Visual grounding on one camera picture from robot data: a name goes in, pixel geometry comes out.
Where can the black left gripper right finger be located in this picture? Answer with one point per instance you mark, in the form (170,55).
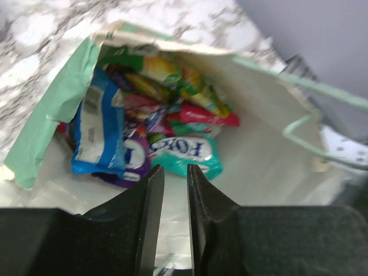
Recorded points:
(230,239)

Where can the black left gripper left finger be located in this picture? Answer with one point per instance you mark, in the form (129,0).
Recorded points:
(118,237)

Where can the purple snack packet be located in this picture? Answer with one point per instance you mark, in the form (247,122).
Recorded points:
(137,162)

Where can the blue snack packet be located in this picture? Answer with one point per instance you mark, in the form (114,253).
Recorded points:
(99,128)

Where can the printed paper bag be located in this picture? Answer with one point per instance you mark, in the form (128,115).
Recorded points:
(280,155)

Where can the yellow green Fox's candy bag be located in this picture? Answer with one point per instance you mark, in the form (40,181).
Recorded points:
(174,74)

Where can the teal Fox's candy bag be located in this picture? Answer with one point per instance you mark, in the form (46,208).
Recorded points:
(174,154)

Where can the red snack packet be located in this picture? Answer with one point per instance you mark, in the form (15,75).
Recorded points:
(188,113)

